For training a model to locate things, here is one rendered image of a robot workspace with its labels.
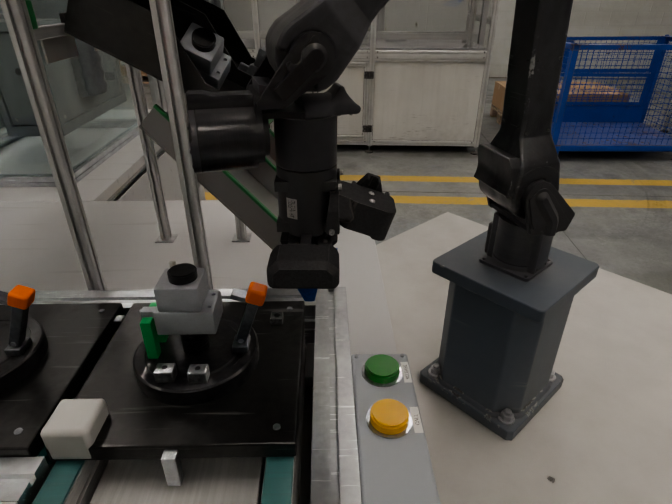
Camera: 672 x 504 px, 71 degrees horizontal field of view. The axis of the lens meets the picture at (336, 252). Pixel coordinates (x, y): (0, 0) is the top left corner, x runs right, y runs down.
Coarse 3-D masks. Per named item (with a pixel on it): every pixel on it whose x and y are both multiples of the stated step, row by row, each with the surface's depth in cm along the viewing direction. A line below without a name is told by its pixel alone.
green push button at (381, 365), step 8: (368, 360) 55; (376, 360) 55; (384, 360) 55; (392, 360) 55; (368, 368) 54; (376, 368) 54; (384, 368) 54; (392, 368) 54; (368, 376) 54; (376, 376) 53; (384, 376) 53; (392, 376) 53
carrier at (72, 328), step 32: (0, 320) 59; (32, 320) 59; (64, 320) 62; (96, 320) 62; (0, 352) 54; (32, 352) 54; (64, 352) 57; (96, 352) 58; (0, 384) 51; (32, 384) 52; (64, 384) 52; (0, 416) 48; (32, 416) 48; (0, 448) 45; (32, 448) 46
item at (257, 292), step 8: (248, 288) 51; (256, 288) 51; (264, 288) 51; (232, 296) 51; (240, 296) 51; (248, 296) 50; (256, 296) 50; (264, 296) 50; (248, 304) 51; (256, 304) 51; (248, 312) 52; (248, 320) 52; (240, 328) 53; (248, 328) 53; (240, 336) 53
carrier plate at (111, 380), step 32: (128, 320) 62; (256, 320) 62; (288, 320) 62; (128, 352) 57; (288, 352) 57; (96, 384) 52; (128, 384) 52; (256, 384) 52; (288, 384) 52; (128, 416) 48; (160, 416) 48; (192, 416) 48; (224, 416) 48; (256, 416) 48; (288, 416) 48; (96, 448) 45; (128, 448) 45; (160, 448) 45; (192, 448) 45; (224, 448) 46; (256, 448) 46; (288, 448) 46
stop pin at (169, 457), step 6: (168, 450) 45; (174, 450) 45; (162, 456) 45; (168, 456) 45; (174, 456) 45; (162, 462) 44; (168, 462) 45; (174, 462) 45; (180, 462) 46; (168, 468) 45; (174, 468) 45; (180, 468) 46; (168, 474) 45; (174, 474) 45; (180, 474) 46; (168, 480) 46; (174, 480) 46; (180, 480) 46
